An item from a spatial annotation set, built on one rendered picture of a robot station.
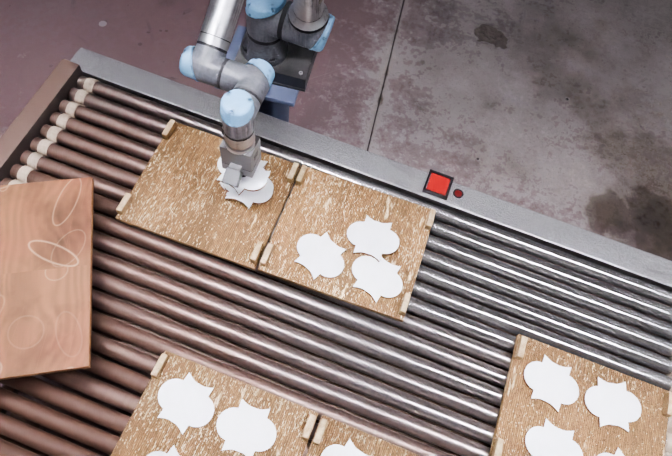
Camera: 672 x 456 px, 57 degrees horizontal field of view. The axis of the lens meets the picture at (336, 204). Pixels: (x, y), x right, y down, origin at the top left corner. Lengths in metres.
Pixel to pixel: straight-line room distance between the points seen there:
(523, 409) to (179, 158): 1.15
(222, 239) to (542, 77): 2.27
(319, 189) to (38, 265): 0.76
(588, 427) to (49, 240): 1.42
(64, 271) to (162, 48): 1.94
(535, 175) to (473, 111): 0.45
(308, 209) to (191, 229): 0.33
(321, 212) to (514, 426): 0.75
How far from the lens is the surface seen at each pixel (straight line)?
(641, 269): 2.00
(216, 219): 1.76
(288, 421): 1.59
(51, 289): 1.65
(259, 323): 1.66
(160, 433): 1.61
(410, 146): 3.06
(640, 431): 1.82
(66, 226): 1.71
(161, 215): 1.78
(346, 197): 1.79
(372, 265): 1.70
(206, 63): 1.54
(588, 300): 1.88
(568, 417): 1.74
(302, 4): 1.78
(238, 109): 1.43
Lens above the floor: 2.50
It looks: 62 degrees down
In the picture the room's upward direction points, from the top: 11 degrees clockwise
